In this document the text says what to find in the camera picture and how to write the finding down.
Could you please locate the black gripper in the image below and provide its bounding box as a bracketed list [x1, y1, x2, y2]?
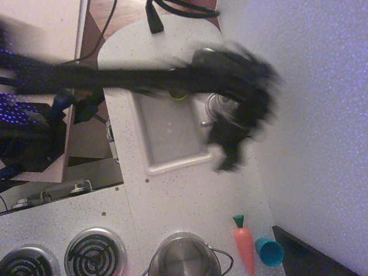
[206, 49, 279, 173]

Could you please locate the silver curved faucet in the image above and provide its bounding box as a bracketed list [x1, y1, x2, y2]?
[192, 48, 239, 128]

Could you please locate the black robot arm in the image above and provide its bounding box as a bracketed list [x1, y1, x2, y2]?
[1, 20, 279, 171]

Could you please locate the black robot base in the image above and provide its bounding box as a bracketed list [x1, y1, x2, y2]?
[0, 89, 106, 192]

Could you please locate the white toy sink basin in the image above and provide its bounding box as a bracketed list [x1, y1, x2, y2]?
[129, 92, 215, 175]

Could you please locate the green cup in sink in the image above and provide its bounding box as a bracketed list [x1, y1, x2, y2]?
[168, 90, 187, 101]

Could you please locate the orange toy carrot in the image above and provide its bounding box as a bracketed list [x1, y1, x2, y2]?
[233, 215, 255, 276]

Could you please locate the teal plastic cup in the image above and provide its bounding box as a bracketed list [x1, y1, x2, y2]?
[255, 237, 284, 267]

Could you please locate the stainless steel pot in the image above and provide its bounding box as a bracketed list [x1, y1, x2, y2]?
[143, 232, 234, 276]

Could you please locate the right stove burner coil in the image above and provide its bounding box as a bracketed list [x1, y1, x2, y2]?
[64, 228, 127, 275]

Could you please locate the stove burner coil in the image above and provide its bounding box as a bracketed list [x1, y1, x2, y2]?
[1, 244, 60, 275]
[64, 228, 127, 275]

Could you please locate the left stove burner coil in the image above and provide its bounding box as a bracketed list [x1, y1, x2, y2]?
[1, 244, 60, 275]

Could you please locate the black strap with cable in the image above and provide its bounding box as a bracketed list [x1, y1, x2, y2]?
[145, 0, 221, 34]

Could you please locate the black cable on table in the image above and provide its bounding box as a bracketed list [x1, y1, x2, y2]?
[62, 0, 118, 64]

